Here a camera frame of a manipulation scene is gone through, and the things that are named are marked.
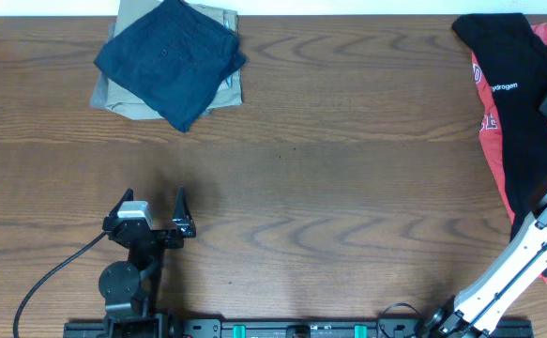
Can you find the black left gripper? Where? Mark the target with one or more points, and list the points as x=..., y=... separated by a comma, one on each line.
x=184, y=224

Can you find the black t-shirt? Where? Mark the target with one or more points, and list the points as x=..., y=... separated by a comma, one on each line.
x=513, y=60

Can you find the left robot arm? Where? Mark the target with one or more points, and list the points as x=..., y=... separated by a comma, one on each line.
x=130, y=287

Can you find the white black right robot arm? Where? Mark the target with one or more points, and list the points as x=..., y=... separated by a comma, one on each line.
x=476, y=310

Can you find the red t-shirt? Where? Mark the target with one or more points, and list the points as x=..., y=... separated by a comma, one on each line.
x=490, y=133

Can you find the folded navy blue shorts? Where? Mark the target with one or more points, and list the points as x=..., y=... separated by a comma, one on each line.
x=174, y=59

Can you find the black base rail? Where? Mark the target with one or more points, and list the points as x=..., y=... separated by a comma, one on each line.
x=214, y=328

